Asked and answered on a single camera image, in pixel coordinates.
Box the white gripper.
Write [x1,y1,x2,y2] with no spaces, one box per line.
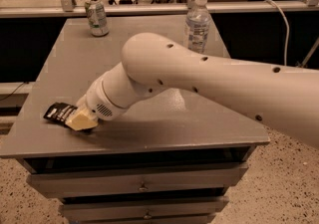
[65,73,127,131]

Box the black rxbar chocolate wrapper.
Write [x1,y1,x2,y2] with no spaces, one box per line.
[44,103,77,124]

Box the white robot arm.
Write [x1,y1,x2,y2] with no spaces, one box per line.
[66,33,319,147]

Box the grey drawer cabinet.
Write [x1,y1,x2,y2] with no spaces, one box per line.
[0,15,268,224]

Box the grey drawer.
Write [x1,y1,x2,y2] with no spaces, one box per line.
[60,196,228,221]
[27,162,248,198]

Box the top grey drawer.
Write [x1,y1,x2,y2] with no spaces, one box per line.
[27,162,248,198]

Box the clear plastic water bottle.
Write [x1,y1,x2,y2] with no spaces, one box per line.
[183,0,211,54]

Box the black cable on floor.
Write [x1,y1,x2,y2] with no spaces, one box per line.
[0,82,30,103]

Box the metal rail frame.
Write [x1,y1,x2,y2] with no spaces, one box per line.
[0,0,319,18]

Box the white cable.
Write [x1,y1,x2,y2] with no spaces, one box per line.
[263,0,291,67]

